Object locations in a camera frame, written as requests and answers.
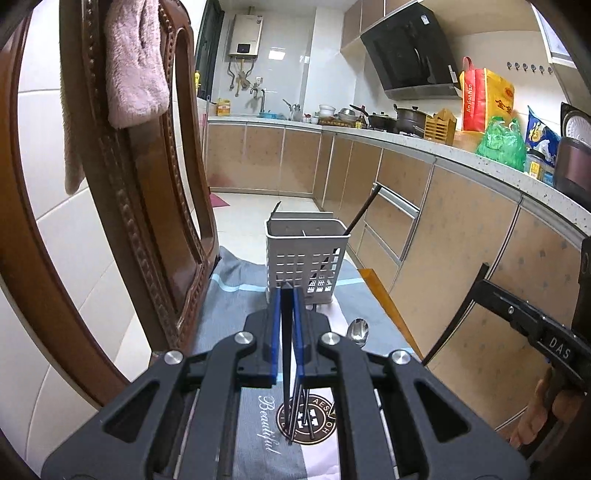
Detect metal spoon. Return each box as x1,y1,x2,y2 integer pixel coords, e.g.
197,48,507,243
346,318,371,348

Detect person's right hand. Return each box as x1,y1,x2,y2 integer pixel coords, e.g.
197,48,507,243
510,369,591,450

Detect brown carved wooden chair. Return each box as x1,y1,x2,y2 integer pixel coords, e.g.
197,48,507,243
0,0,221,411

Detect wall hook rail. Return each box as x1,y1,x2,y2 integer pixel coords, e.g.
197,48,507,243
505,60,555,75

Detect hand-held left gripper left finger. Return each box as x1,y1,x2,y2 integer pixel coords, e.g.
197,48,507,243
41,285,289,480

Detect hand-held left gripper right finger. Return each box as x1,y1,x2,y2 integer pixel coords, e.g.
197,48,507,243
293,288,529,480

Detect grey pink printed towel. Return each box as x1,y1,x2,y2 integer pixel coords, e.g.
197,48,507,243
191,246,421,480

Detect beige wall cabinet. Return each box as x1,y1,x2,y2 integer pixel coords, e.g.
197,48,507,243
341,0,421,51

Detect dark rice cooker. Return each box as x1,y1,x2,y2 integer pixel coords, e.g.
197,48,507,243
554,102,591,204

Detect wooden utensil box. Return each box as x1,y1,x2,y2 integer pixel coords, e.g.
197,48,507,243
424,108,458,146

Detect grey plastic utensil basket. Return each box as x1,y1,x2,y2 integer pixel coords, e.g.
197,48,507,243
264,211,352,305

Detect black cooking pot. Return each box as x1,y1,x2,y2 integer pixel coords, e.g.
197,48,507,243
394,105,432,137

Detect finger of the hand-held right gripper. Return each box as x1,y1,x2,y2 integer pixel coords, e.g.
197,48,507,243
422,263,542,366

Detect green plastic bag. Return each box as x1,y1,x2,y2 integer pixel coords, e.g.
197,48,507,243
475,116,527,171

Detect black wok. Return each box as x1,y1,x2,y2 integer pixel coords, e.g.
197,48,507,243
351,105,398,132

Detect pink fluffy towel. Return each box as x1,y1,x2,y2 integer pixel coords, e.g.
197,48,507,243
60,0,171,195

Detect blue snack bag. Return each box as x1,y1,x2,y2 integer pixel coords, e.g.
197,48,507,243
526,106,561,167

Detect black range hood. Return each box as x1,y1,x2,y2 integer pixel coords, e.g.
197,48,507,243
360,2,462,100

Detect red yellow shopping bag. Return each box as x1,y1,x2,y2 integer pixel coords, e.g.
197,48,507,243
459,56,515,134

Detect white water heater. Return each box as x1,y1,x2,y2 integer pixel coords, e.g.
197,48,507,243
227,14,265,60

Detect beige kitchen counter cabinets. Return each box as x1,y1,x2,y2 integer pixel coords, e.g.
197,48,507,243
205,115,591,430

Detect yellow wooden table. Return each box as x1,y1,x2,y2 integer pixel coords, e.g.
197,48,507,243
360,268,423,358

